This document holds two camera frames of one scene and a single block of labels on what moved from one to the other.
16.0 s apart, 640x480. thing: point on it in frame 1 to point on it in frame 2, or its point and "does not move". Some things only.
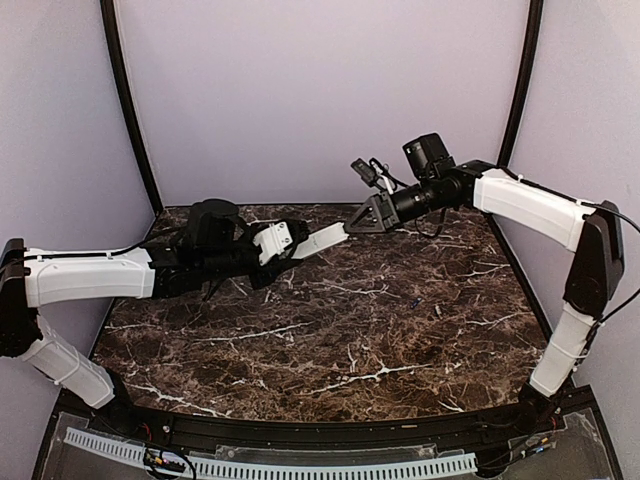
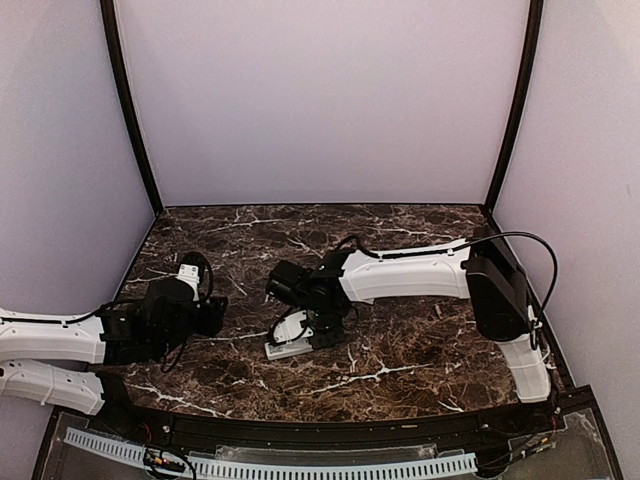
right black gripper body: x=388 y=209 to x=334 y=335
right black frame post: x=526 y=82 does not move
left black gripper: x=277 y=266 to x=212 y=323
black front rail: x=383 y=434 does not move
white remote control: x=321 y=239 to x=290 y=348
